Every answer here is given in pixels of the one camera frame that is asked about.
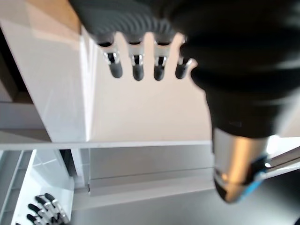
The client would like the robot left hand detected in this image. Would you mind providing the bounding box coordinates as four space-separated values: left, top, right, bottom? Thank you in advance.
69 0 300 204

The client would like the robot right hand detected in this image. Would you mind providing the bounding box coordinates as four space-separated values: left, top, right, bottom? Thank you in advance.
26 193 70 225

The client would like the silver metal bar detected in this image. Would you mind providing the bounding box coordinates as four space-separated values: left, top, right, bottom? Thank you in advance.
266 145 300 170

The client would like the white glossy cabinet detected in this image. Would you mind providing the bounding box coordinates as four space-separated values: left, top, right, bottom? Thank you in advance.
0 18 98 143

